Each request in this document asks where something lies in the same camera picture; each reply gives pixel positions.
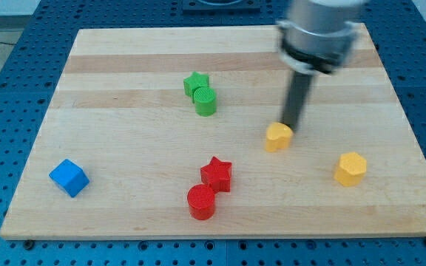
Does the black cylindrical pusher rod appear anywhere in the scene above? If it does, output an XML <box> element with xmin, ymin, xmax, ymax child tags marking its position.
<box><xmin>280</xmin><ymin>72</ymin><xmax>314</xmax><ymax>132</ymax></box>

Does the yellow heart block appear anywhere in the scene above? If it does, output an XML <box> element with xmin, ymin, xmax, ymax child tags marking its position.
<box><xmin>264</xmin><ymin>122</ymin><xmax>294</xmax><ymax>152</ymax></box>

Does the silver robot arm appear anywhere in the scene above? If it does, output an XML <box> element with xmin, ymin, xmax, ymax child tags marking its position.
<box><xmin>277</xmin><ymin>0</ymin><xmax>365</xmax><ymax>132</ymax></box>

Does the green star block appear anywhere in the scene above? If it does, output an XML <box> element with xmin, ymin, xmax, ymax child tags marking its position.
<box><xmin>183</xmin><ymin>72</ymin><xmax>210</xmax><ymax>100</ymax></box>

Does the red star block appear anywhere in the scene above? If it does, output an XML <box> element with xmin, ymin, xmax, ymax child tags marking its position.
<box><xmin>200</xmin><ymin>157</ymin><xmax>232</xmax><ymax>193</ymax></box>

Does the green cylinder block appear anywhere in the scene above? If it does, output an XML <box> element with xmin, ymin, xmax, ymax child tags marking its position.
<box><xmin>192</xmin><ymin>86</ymin><xmax>217</xmax><ymax>117</ymax></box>

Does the yellow hexagon block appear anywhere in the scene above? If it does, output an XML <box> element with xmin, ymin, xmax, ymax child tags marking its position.
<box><xmin>334</xmin><ymin>151</ymin><xmax>367</xmax><ymax>187</ymax></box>

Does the red cylinder block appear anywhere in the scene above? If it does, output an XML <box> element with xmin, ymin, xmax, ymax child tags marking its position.
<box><xmin>187</xmin><ymin>184</ymin><xmax>215</xmax><ymax>220</ymax></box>

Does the wooden board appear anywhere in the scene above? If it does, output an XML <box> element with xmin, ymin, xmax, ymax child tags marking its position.
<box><xmin>0</xmin><ymin>26</ymin><xmax>426</xmax><ymax>240</ymax></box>

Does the blue cube block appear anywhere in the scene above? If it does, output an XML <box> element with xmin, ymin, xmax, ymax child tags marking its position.
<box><xmin>49</xmin><ymin>159</ymin><xmax>89</xmax><ymax>198</ymax></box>

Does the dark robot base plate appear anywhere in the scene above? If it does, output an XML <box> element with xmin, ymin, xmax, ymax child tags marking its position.
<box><xmin>181</xmin><ymin>0</ymin><xmax>263</xmax><ymax>13</ymax></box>

